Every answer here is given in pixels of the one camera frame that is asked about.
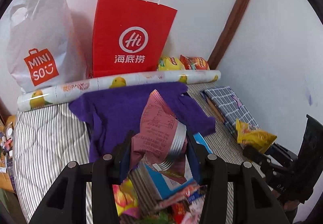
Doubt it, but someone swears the orange chips bag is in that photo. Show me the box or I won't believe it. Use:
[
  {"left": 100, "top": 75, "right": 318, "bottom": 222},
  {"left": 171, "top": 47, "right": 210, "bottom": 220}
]
[{"left": 180, "top": 55, "right": 210, "bottom": 70}]

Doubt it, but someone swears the small yellow snack packet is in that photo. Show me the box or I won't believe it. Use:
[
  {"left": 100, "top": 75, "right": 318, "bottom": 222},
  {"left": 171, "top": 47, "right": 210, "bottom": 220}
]
[{"left": 235, "top": 119, "right": 277, "bottom": 154}]

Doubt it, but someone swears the red paper shopping bag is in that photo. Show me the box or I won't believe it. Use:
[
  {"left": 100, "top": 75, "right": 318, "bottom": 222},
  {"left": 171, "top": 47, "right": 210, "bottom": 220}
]
[{"left": 92, "top": 0, "right": 177, "bottom": 77}]

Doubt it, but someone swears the blue tissue pack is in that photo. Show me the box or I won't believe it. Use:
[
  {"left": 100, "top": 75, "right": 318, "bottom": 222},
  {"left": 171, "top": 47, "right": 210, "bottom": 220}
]
[{"left": 130, "top": 131, "right": 211, "bottom": 200}]

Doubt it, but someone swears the rolled lemon-print paper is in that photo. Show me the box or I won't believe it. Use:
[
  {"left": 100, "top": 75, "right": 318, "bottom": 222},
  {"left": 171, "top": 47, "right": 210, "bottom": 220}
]
[{"left": 17, "top": 70, "right": 221, "bottom": 112}]

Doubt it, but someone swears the yellow chips bag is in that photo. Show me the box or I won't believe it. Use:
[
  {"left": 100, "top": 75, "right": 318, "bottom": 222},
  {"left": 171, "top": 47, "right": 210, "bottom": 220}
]
[{"left": 157, "top": 57, "right": 185, "bottom": 71}]

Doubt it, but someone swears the white Miniso plastic bag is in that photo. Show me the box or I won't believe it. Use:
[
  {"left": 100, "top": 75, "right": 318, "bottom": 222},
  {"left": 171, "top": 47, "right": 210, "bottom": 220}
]
[{"left": 6, "top": 0, "right": 87, "bottom": 93}]

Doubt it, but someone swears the purple towel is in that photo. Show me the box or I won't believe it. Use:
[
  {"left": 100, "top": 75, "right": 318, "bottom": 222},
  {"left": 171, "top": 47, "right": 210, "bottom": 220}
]
[{"left": 68, "top": 82, "right": 216, "bottom": 162}]

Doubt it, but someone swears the striped grey mattress cover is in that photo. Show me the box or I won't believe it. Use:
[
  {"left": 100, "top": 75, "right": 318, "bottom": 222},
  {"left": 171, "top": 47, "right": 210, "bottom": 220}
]
[{"left": 13, "top": 82, "right": 247, "bottom": 223}]

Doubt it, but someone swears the dark pink snack packet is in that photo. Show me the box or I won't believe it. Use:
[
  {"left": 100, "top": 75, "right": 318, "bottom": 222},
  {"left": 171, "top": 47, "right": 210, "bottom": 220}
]
[{"left": 130, "top": 89, "right": 187, "bottom": 175}]

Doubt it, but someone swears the brown wooden door frame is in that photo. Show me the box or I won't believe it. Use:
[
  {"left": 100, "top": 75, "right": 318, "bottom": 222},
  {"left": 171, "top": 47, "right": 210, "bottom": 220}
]
[{"left": 208, "top": 0, "right": 250, "bottom": 69}]

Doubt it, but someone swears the red foil candy wrapper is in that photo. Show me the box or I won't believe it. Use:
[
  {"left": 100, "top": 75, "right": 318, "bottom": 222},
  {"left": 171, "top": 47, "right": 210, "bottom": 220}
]
[{"left": 154, "top": 184, "right": 200, "bottom": 211}]

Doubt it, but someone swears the pink yellow snack bag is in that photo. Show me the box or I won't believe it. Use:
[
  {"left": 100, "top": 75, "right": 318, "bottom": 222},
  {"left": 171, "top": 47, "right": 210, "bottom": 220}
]
[{"left": 112, "top": 178, "right": 140, "bottom": 219}]

